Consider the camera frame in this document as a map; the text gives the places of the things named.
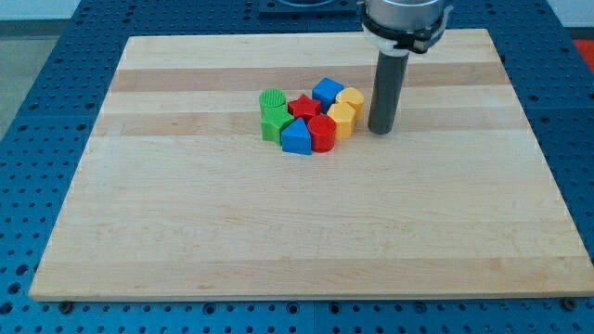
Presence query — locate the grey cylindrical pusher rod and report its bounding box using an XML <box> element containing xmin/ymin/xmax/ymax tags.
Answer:
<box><xmin>368</xmin><ymin>52</ymin><xmax>408</xmax><ymax>135</ymax></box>

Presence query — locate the yellow heart block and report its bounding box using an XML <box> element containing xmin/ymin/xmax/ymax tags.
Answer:
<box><xmin>335</xmin><ymin>87</ymin><xmax>365</xmax><ymax>121</ymax></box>

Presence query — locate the yellow hexagon block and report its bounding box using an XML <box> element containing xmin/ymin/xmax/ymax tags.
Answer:
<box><xmin>327</xmin><ymin>102</ymin><xmax>356</xmax><ymax>139</ymax></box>

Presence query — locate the blue cube block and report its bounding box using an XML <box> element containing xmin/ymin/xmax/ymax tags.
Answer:
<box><xmin>312</xmin><ymin>77</ymin><xmax>344</xmax><ymax>113</ymax></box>

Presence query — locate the red cylinder block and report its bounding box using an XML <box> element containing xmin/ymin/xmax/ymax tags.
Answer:
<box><xmin>307</xmin><ymin>114</ymin><xmax>336</xmax><ymax>153</ymax></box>

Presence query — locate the red star block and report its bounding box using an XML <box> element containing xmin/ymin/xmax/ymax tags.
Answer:
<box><xmin>288</xmin><ymin>94</ymin><xmax>321</xmax><ymax>123</ymax></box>

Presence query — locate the blue triangle block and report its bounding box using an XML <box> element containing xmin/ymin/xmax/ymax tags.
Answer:
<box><xmin>281</xmin><ymin>118</ymin><xmax>312</xmax><ymax>155</ymax></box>

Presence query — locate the green ribbed cylinder block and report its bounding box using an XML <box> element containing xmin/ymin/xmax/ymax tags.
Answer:
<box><xmin>258</xmin><ymin>88</ymin><xmax>286</xmax><ymax>115</ymax></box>

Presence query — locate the green star block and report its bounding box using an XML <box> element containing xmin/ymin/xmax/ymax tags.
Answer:
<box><xmin>260</xmin><ymin>109</ymin><xmax>294</xmax><ymax>145</ymax></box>

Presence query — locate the light wooden board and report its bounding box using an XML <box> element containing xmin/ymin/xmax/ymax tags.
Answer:
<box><xmin>30</xmin><ymin>29</ymin><xmax>593</xmax><ymax>302</ymax></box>

